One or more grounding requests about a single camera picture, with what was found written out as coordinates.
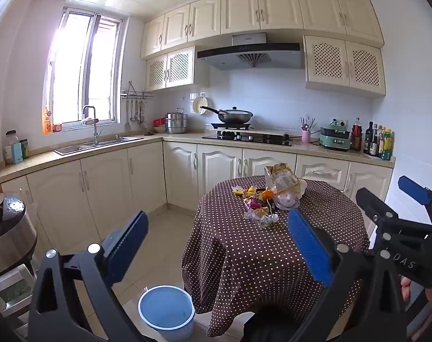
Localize clear plastic jar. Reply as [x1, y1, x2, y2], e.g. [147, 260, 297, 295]
[4, 130, 21, 164]

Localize steel kitchen sink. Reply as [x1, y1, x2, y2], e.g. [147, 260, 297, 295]
[54, 136, 144, 156]

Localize row of condiment bottles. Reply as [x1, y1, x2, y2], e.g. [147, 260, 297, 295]
[350, 117, 394, 162]

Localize cream upper wall cabinets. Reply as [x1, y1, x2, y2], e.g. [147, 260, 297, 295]
[140, 0, 385, 59]

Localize steel kitchen faucet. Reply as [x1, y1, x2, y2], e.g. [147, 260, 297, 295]
[81, 105, 103, 146]

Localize steel steamer pot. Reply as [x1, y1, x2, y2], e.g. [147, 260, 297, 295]
[165, 108, 190, 135]

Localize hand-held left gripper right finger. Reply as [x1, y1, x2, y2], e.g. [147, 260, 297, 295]
[287, 207, 416, 342]

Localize black gas stove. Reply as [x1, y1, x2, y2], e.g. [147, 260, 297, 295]
[202, 123, 294, 147]

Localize hanging skimmer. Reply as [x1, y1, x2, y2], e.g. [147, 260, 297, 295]
[137, 100, 147, 130]

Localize cream base cabinets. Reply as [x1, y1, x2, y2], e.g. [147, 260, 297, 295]
[0, 139, 394, 253]

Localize pale wooden board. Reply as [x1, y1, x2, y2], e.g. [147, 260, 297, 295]
[234, 129, 290, 139]

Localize orange bag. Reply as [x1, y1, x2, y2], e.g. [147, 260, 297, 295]
[42, 106, 53, 135]

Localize white translucent plastic bag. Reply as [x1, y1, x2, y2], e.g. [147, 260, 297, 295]
[275, 189, 302, 211]

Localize green electric cooker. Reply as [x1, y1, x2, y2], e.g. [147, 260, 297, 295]
[319, 121, 351, 152]

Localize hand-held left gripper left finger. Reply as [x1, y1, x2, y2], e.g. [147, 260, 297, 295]
[28, 210, 149, 342]

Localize range hood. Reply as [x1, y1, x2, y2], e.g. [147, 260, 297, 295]
[196, 32, 305, 71]

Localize silver rice cooker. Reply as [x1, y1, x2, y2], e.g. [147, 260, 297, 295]
[0, 195, 38, 278]

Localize kitchen window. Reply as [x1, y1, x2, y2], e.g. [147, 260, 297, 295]
[45, 6, 122, 132]

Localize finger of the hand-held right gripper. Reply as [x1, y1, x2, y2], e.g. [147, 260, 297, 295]
[397, 176, 432, 224]
[355, 187, 432, 252]

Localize clear wrapper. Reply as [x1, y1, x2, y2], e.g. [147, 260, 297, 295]
[244, 208, 270, 227]

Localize brown polka-dot tablecloth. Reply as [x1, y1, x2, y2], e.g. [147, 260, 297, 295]
[182, 176, 371, 337]

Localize wall utensil rack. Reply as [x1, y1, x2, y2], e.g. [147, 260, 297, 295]
[120, 81, 154, 100]

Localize small cream lattice-door cabinet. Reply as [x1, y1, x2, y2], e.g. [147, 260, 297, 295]
[145, 46, 209, 92]

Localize person's right hand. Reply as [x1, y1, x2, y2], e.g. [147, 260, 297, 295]
[400, 277, 432, 316]

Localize black wok with lid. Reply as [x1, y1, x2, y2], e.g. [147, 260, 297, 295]
[200, 105, 254, 124]

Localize silver trolley cabinet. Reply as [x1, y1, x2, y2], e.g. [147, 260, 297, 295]
[0, 264, 36, 328]

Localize large cream lattice-door cabinet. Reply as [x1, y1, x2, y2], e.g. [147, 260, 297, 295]
[303, 35, 386, 97]

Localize yellowish clear plastic bag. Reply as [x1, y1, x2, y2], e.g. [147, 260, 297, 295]
[265, 163, 308, 200]

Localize cream round colander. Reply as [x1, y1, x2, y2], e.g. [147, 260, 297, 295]
[192, 93, 207, 115]

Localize blue plastic bucket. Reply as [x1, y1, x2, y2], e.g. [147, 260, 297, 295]
[138, 285, 196, 341]

